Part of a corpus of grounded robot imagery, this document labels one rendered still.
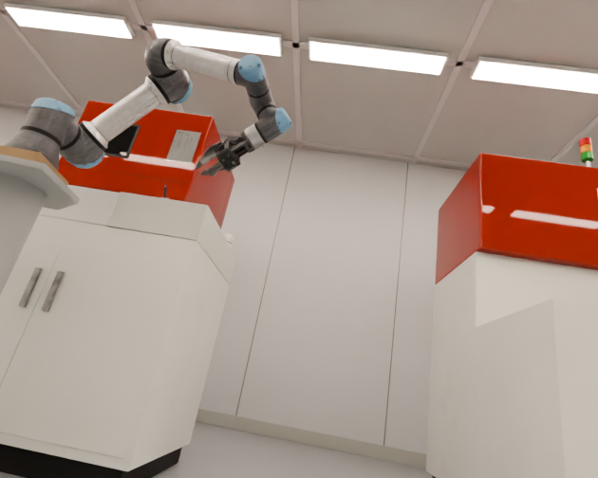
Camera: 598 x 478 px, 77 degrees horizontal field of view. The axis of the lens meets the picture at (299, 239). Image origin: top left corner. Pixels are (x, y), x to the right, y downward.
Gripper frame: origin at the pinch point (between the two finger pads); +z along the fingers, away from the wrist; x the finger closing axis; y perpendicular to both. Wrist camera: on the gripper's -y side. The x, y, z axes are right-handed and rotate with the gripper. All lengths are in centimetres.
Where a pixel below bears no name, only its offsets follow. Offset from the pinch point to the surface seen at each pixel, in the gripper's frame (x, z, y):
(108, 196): -6.5, 39.3, -11.1
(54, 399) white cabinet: 21, 70, 47
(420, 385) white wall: 265, -14, -42
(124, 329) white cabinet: 21, 46, 33
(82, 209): -9, 49, -8
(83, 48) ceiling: -59, 94, -260
